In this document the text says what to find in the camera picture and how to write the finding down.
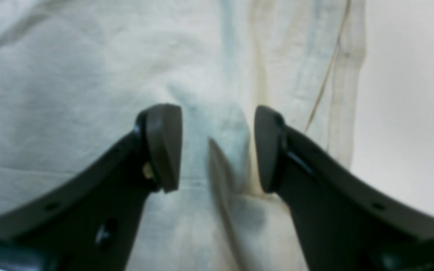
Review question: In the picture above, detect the beige t-shirt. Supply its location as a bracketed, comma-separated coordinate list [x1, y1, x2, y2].
[0, 0, 365, 271]

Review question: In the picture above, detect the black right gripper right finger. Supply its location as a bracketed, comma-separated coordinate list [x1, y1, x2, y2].
[255, 106, 434, 271]

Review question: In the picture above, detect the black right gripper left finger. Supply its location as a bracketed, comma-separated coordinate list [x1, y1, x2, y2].
[0, 104, 183, 271]

